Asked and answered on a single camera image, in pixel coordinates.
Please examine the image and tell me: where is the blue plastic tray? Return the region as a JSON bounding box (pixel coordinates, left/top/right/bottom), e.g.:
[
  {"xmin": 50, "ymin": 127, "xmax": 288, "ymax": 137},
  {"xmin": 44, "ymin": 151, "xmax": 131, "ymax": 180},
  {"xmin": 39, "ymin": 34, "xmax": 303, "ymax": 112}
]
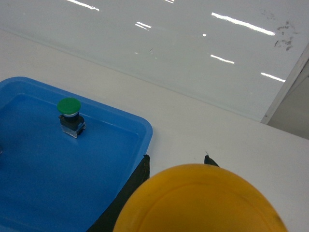
[{"xmin": 0, "ymin": 77, "xmax": 153, "ymax": 232}]

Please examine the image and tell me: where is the yellow mushroom push button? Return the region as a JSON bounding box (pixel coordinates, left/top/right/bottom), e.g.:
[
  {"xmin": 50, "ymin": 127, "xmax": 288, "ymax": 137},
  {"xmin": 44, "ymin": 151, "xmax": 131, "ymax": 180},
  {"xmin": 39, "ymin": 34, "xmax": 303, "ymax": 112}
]
[{"xmin": 114, "ymin": 164, "xmax": 286, "ymax": 232}]

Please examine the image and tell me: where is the white glossy whiteboard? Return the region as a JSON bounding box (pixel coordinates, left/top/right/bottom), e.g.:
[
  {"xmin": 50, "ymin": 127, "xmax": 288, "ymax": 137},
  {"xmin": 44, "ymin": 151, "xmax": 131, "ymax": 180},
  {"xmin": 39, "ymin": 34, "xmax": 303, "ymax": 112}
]
[{"xmin": 0, "ymin": 0, "xmax": 309, "ymax": 123}]

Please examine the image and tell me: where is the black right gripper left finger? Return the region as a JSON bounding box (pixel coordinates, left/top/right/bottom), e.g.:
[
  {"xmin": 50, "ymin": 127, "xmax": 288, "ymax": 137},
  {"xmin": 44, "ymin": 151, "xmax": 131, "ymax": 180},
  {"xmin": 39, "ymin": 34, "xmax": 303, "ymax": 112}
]
[{"xmin": 87, "ymin": 154, "xmax": 150, "ymax": 232}]

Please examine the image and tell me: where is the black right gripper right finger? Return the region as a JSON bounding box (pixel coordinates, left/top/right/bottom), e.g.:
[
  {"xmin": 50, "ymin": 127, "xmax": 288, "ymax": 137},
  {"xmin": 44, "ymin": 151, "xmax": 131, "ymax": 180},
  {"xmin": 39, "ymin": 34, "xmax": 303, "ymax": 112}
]
[{"xmin": 204, "ymin": 155, "xmax": 219, "ymax": 167}]

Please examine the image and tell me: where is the green mushroom push button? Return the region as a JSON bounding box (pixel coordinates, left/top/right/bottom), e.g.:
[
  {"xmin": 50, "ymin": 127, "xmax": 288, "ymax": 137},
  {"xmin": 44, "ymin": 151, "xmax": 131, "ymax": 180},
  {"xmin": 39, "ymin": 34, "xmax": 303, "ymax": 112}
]
[{"xmin": 57, "ymin": 97, "xmax": 86, "ymax": 139}]

